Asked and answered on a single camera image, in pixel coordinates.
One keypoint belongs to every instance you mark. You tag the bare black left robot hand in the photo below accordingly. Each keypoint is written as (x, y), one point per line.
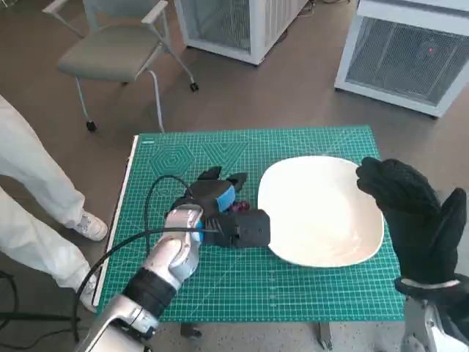
(209, 192)

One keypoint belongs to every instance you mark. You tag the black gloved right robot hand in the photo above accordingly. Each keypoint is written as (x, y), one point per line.
(414, 216)

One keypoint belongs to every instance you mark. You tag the red toy grape bunch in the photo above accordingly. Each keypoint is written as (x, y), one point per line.
(240, 206)

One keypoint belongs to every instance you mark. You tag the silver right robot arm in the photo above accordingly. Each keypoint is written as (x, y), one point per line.
(425, 315)

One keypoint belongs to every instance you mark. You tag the white plate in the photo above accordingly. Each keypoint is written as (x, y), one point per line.
(318, 212)

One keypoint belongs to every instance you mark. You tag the white table edge strip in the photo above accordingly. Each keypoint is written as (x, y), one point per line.
(117, 212)

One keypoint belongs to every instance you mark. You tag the green cutting mat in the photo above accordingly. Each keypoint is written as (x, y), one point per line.
(256, 289)

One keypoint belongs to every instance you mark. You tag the metal table clamp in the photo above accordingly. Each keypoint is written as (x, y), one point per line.
(191, 330)
(325, 335)

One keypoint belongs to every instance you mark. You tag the white mesh cabinet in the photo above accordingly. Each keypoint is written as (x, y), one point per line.
(399, 58)
(234, 25)

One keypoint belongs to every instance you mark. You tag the grey chair with castors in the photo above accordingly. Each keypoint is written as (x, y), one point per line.
(110, 51)

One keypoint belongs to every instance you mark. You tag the person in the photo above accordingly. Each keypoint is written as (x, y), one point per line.
(33, 190)

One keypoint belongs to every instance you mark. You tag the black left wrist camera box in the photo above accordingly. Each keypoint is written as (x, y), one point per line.
(249, 229)

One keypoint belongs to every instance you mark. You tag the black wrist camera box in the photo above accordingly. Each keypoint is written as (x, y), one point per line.
(456, 320)
(249, 229)

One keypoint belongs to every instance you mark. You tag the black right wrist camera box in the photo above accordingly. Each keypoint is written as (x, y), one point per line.
(456, 320)

